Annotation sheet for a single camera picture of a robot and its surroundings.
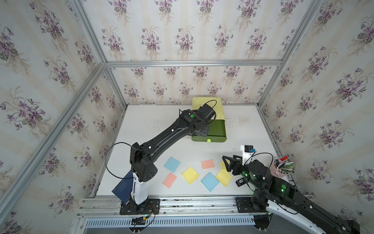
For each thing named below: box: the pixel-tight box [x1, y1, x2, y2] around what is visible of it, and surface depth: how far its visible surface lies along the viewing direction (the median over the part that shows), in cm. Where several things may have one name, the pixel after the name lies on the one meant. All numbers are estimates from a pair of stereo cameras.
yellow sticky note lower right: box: [215, 162, 233, 187], surface depth 84 cm
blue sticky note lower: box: [200, 172, 220, 193], surface depth 84 cm
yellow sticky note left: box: [181, 165, 200, 185], surface depth 86 cm
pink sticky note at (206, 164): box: [200, 159, 216, 170], surface depth 90 cm
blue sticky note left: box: [163, 156, 181, 174], surface depth 90 cm
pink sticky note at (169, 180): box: [162, 172, 178, 189], surface depth 85 cm
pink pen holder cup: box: [270, 157, 295, 178], surface depth 78 cm
